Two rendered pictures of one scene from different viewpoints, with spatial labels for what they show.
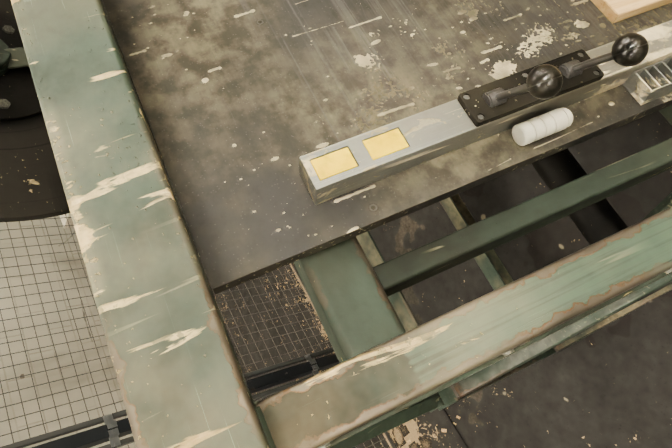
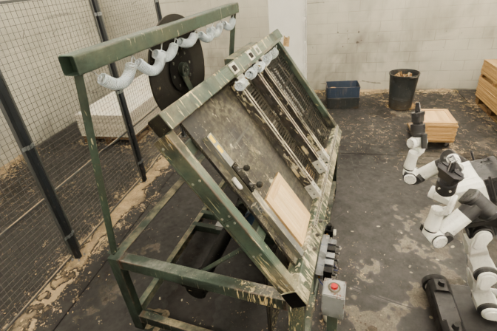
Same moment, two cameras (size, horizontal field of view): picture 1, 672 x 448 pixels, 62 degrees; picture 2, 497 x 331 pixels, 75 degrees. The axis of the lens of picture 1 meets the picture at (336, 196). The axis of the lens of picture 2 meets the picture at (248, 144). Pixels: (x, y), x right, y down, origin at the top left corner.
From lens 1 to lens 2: 125 cm
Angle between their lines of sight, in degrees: 31
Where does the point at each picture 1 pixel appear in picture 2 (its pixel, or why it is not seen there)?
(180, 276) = (188, 111)
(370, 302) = not seen: hidden behind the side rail
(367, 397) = (181, 148)
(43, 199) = (157, 91)
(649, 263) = (224, 201)
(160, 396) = (173, 111)
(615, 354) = not seen: outside the picture
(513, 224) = not seen: hidden behind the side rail
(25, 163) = (163, 85)
